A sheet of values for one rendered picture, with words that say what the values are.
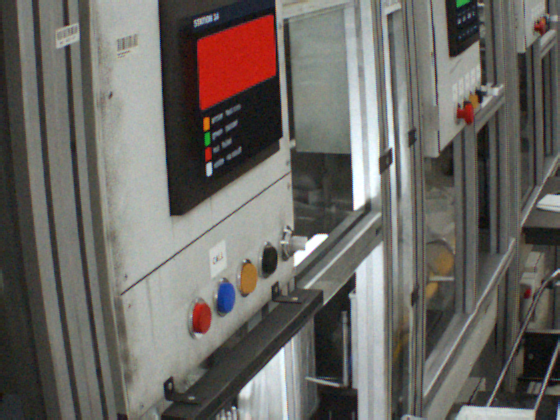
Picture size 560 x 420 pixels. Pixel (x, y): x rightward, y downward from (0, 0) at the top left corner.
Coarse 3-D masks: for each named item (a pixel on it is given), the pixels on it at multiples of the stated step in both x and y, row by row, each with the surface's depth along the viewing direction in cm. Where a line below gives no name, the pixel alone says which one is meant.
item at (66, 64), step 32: (64, 0) 91; (64, 64) 91; (64, 96) 92; (64, 128) 92; (64, 160) 92; (416, 160) 196; (64, 192) 93; (416, 192) 197; (64, 224) 93; (416, 224) 198; (416, 256) 199; (96, 288) 98; (96, 320) 98; (352, 320) 195; (416, 320) 202; (96, 352) 99; (352, 352) 196; (416, 352) 204; (96, 384) 98; (352, 384) 198; (416, 384) 206; (96, 416) 98; (320, 416) 199; (352, 416) 197; (416, 416) 208
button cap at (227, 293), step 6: (222, 288) 119; (228, 288) 120; (222, 294) 119; (228, 294) 120; (234, 294) 121; (222, 300) 119; (228, 300) 120; (234, 300) 121; (222, 306) 119; (228, 306) 120; (228, 312) 120
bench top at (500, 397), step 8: (480, 392) 265; (488, 392) 265; (504, 392) 264; (480, 400) 261; (496, 400) 261; (504, 400) 260; (512, 400) 259; (520, 400) 259; (528, 400) 258; (544, 400) 257; (552, 400) 257; (520, 408) 255; (528, 408) 254; (544, 408) 253; (552, 408) 253; (544, 416) 249; (552, 416) 249
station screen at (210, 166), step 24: (264, 0) 121; (192, 24) 106; (216, 24) 110; (240, 24) 116; (240, 96) 117; (264, 96) 123; (216, 120) 112; (240, 120) 117; (264, 120) 123; (216, 144) 112; (240, 144) 118; (264, 144) 123; (216, 168) 113
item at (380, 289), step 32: (384, 96) 176; (384, 192) 178; (384, 224) 179; (384, 256) 180; (384, 288) 181; (384, 320) 182; (288, 352) 143; (384, 352) 184; (288, 384) 143; (384, 384) 185; (384, 416) 187
